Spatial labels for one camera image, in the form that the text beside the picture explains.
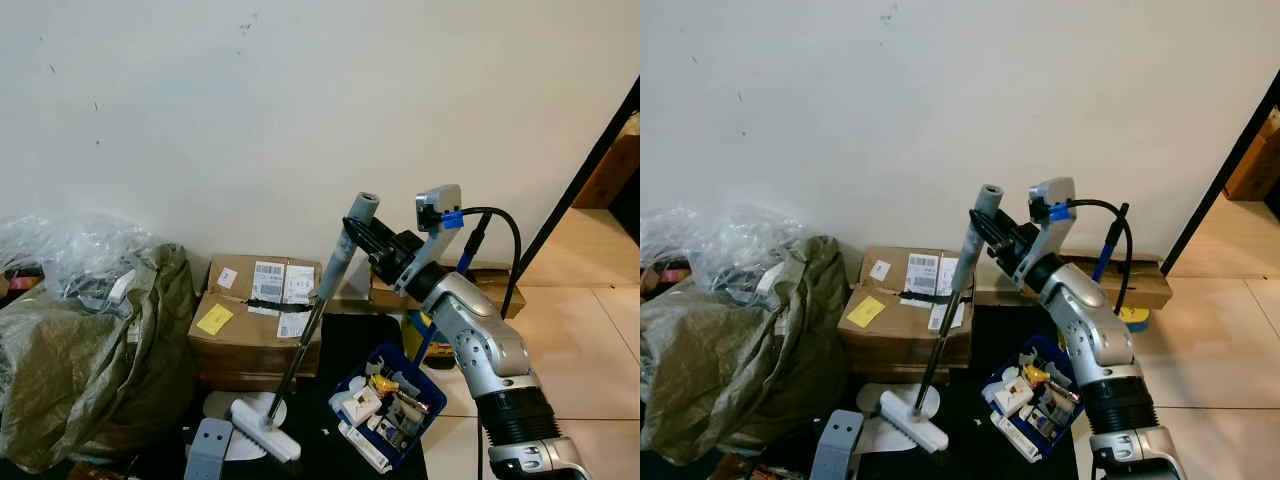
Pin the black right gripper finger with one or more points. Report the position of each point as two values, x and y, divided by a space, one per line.
990 220
368 228
985 242
362 252

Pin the grey grip broom white head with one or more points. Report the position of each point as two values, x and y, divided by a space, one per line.
968 250
335 260

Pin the blue plastic tray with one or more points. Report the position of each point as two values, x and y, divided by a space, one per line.
995 385
425 410

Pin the silver right arm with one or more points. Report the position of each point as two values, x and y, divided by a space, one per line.
1100 340
490 350

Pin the large dark floor carpet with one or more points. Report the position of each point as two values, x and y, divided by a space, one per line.
345 335
1000 325

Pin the flat open cardboard box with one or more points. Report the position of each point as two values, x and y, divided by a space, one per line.
500 285
1150 280

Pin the brown box with shipping labels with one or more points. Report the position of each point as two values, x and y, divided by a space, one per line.
900 345
250 350

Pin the white slipper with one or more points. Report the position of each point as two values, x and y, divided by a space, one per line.
225 405
875 398

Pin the clear plastic bag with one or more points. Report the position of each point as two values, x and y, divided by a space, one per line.
720 240
70 245

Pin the olive woven sack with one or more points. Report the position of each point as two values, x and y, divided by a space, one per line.
740 360
90 370

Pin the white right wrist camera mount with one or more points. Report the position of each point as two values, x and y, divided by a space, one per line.
1050 200
437 208

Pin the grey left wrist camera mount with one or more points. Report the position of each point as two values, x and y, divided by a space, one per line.
836 445
208 450

